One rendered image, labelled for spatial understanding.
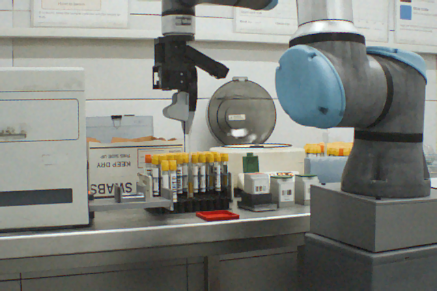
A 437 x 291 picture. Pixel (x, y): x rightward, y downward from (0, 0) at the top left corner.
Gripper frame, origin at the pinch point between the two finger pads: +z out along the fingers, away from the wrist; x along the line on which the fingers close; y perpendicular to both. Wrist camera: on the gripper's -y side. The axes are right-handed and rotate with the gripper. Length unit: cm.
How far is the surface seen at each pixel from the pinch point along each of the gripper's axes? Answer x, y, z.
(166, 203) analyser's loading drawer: 11.6, 9.1, 14.5
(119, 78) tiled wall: -51, 4, -15
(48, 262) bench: 13.8, 33.1, 23.8
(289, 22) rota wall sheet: -50, -54, -34
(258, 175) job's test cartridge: 7.0, -13.3, 10.5
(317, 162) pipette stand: 1.1, -32.2, 8.8
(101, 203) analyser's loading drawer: 10.6, 21.9, 13.9
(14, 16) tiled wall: -51, 35, -33
